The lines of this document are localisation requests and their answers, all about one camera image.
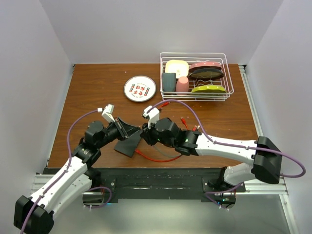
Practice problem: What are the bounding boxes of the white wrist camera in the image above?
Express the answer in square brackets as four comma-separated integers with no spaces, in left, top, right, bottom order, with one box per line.
[142,105,160,129]
[101,104,115,123]

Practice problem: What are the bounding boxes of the pink cup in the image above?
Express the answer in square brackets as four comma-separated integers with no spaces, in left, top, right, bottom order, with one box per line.
[175,77,189,92]

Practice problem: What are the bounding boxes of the pink plate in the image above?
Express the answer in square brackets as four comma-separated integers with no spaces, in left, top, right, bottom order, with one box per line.
[189,61,222,72]

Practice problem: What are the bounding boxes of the grey ethernet cable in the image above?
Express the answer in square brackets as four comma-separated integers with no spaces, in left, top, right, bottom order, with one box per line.
[151,145,181,158]

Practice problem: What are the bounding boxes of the white wire dish rack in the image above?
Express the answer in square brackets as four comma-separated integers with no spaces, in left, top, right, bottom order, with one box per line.
[159,52,234,101]

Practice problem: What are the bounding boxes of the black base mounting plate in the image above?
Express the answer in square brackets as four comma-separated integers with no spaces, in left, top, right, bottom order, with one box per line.
[82,167,246,204]

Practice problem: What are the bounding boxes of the dark teal cup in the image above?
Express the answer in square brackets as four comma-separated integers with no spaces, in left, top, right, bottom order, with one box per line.
[162,73,176,92]

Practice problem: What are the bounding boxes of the yellow-green plate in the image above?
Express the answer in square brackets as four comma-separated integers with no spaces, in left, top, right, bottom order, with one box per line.
[191,85,226,93]

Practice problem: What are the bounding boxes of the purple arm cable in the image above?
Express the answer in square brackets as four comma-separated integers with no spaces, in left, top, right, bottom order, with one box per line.
[148,99,307,210]
[20,108,113,232]

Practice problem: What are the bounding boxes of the white patterned round plate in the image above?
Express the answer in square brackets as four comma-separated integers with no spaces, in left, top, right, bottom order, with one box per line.
[123,76,156,102]

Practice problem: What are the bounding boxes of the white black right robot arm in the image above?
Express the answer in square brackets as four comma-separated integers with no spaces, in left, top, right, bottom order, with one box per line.
[141,118,282,192]

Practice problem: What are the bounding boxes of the cream square bowl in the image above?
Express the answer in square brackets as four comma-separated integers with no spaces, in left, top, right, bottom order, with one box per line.
[165,59,189,78]

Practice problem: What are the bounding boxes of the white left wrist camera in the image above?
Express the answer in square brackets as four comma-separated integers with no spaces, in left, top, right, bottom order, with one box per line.
[101,104,115,123]

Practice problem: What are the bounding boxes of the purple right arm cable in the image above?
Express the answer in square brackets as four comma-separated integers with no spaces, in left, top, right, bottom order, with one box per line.
[148,99,307,210]

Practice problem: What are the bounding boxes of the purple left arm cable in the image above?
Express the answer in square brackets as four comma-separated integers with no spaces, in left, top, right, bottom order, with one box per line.
[20,108,113,232]

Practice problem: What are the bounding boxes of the aluminium frame rail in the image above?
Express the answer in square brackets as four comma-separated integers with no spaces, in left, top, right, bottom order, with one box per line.
[238,65,299,234]

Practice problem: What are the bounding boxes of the black network switch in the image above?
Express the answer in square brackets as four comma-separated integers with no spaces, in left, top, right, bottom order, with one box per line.
[114,131,141,158]

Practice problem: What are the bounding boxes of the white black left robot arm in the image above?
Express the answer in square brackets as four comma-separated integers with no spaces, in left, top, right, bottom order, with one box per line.
[14,117,139,234]

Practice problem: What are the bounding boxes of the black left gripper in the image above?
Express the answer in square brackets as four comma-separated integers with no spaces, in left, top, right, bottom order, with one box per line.
[97,116,140,149]

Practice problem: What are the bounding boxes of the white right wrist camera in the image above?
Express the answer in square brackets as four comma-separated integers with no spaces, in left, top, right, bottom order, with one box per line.
[142,105,160,129]

